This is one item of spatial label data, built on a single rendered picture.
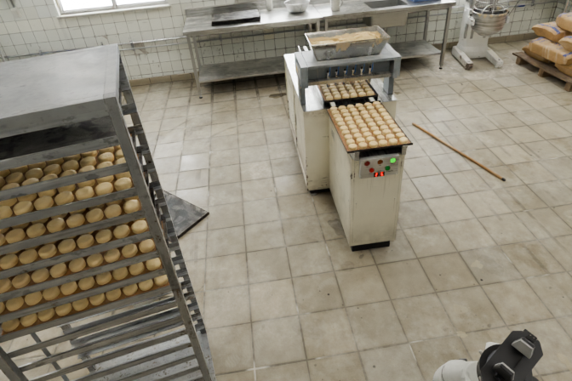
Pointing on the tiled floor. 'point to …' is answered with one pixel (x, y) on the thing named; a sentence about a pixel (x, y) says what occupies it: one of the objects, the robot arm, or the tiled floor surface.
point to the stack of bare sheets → (183, 213)
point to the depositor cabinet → (317, 127)
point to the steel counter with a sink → (372, 5)
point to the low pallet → (544, 68)
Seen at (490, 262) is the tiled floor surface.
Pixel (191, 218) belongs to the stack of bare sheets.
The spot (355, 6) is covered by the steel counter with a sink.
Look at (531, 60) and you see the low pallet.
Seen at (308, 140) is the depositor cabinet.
